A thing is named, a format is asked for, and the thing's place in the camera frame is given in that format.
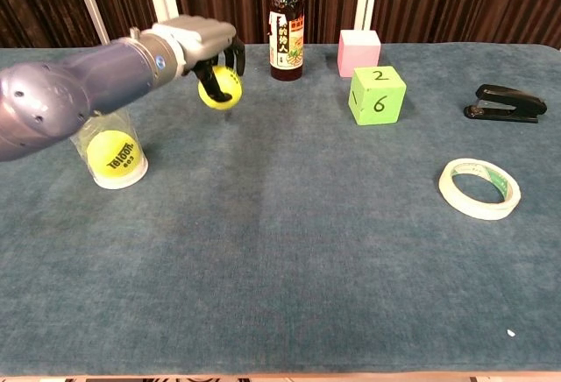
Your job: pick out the yellow tennis ball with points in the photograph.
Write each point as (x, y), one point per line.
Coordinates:
(232, 88)
(115, 154)

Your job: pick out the dark glass bottle with label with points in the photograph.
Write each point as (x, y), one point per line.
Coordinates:
(286, 40)

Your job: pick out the dark brown curtain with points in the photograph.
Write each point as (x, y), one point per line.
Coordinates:
(245, 1)

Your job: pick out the thin grey frame post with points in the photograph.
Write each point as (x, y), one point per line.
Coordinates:
(90, 5)

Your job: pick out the black stapler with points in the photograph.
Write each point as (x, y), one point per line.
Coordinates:
(517, 101)

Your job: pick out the clear plastic cup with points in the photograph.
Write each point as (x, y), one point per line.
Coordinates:
(125, 180)

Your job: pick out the green numbered cube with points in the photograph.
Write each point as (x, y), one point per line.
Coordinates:
(377, 99)

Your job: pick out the pink cube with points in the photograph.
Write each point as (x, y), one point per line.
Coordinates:
(357, 55)

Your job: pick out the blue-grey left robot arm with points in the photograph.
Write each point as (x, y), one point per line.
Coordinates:
(79, 88)

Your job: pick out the blue table cloth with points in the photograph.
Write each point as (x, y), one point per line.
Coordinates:
(280, 246)

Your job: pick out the white tape roll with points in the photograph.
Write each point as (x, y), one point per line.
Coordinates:
(451, 195)

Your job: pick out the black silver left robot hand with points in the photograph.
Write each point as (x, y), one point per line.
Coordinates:
(201, 38)

